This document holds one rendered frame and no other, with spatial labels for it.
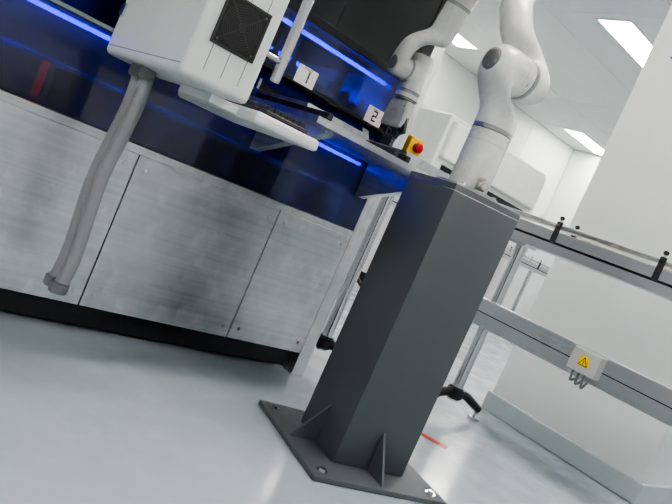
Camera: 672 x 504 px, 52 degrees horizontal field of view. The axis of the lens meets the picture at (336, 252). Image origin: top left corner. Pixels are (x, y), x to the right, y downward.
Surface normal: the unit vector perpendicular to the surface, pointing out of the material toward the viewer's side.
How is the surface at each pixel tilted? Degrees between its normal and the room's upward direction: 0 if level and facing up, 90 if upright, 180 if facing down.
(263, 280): 90
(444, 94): 90
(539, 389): 90
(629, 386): 90
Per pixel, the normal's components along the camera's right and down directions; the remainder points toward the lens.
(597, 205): -0.70, -0.26
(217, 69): 0.58, 0.31
